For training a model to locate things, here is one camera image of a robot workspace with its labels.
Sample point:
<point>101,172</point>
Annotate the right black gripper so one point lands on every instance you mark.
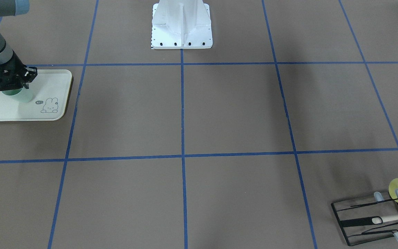
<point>16,67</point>

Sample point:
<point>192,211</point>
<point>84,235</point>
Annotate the pale green cup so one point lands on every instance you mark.
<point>22,95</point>

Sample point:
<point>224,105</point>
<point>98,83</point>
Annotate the cream rabbit tray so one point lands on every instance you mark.
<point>45,99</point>

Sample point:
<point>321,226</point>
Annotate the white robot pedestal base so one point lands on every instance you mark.
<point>181,24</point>

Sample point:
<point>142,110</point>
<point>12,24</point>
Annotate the black wire cup rack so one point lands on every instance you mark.
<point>368,218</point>

